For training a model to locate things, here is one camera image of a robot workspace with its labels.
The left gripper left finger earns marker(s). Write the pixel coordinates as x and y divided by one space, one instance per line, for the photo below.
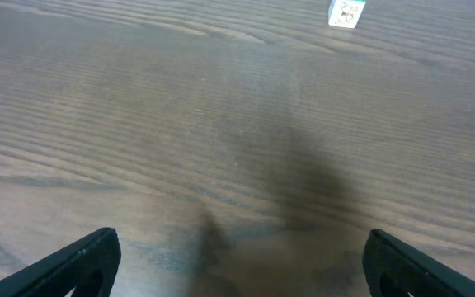
87 267

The green R letter block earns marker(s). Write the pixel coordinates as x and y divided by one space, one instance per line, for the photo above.
345 13

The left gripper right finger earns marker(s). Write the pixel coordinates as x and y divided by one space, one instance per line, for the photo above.
393 268

